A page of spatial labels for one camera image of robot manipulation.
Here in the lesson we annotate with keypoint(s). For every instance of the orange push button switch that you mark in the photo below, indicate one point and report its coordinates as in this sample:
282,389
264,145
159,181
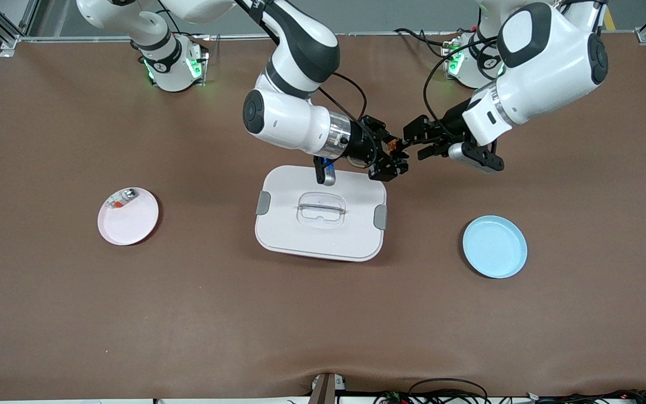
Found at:
393,147

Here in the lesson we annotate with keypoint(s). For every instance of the clear small switch component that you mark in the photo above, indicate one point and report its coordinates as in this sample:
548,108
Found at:
123,197

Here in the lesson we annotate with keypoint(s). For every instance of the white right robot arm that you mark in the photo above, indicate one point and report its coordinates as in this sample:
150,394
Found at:
289,120

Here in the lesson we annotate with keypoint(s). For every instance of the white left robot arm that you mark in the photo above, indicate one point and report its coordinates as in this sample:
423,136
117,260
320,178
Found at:
547,73

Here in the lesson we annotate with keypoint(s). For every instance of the light blue round plate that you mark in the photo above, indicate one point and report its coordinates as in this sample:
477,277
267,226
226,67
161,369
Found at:
494,247

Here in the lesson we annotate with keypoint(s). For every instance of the pink round plate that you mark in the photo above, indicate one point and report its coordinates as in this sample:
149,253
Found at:
129,224

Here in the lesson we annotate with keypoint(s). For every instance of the grey box latch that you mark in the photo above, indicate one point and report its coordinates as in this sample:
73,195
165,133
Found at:
263,202
380,217

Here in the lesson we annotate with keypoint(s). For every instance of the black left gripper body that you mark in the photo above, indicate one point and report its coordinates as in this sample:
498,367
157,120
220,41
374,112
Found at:
450,127

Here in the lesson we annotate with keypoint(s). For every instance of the white lidded storage box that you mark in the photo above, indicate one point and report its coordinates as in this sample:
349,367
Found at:
320,241

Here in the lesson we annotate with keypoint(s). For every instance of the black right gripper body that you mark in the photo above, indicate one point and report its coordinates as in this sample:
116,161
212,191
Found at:
360,145

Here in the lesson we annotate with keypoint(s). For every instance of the camera mount post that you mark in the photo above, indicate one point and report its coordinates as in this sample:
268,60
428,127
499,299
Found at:
326,388

